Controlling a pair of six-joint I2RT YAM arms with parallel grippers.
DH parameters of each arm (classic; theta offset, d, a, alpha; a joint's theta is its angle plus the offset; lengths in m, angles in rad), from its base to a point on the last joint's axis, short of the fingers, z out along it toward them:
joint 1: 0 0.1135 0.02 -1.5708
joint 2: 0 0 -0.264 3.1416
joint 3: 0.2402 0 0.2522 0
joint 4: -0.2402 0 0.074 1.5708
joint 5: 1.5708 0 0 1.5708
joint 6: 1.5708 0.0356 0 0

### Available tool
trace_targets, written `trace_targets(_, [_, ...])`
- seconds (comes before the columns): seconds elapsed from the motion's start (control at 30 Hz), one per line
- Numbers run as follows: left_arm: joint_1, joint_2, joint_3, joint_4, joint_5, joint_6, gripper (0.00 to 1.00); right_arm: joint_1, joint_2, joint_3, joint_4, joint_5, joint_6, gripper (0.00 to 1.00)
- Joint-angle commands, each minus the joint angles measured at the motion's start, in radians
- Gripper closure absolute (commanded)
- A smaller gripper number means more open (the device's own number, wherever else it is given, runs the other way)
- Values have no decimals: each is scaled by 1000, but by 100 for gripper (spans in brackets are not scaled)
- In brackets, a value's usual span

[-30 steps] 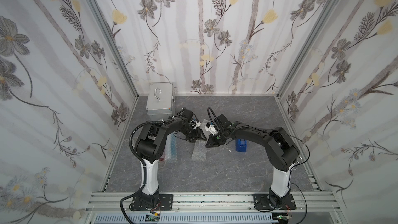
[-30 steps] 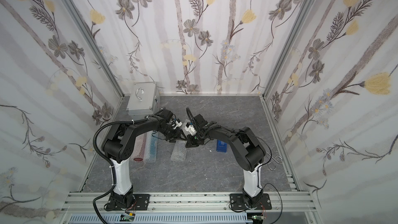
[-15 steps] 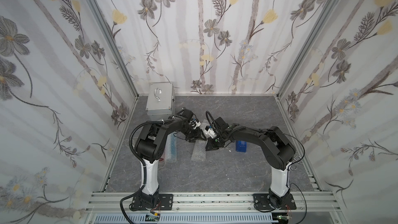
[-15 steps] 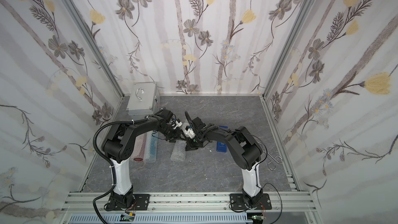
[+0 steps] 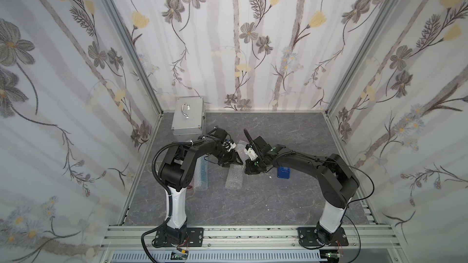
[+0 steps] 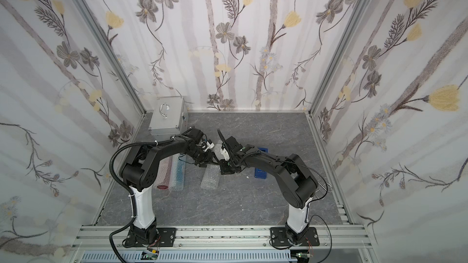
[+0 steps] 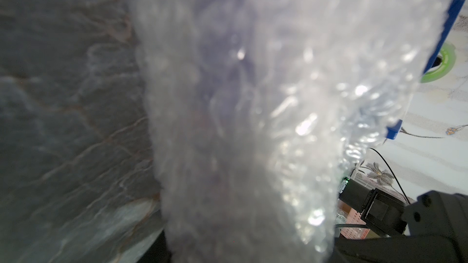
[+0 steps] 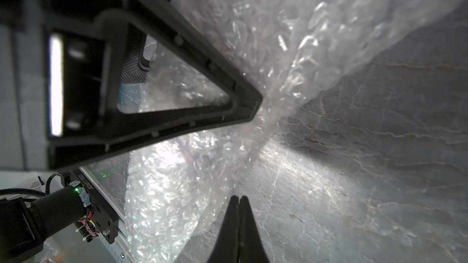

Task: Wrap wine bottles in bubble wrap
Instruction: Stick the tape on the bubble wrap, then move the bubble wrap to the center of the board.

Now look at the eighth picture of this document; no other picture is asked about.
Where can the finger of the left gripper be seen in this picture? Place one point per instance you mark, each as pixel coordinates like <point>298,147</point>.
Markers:
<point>124,74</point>

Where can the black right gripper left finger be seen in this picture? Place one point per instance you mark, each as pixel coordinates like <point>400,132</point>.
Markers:
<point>226,248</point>

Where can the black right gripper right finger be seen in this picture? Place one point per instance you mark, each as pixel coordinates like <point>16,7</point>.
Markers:
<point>250,244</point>

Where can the bubble wrap sheet stack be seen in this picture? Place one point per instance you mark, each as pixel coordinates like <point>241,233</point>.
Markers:
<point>290,51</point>

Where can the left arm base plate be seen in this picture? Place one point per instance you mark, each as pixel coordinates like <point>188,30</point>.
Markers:
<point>106,218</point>

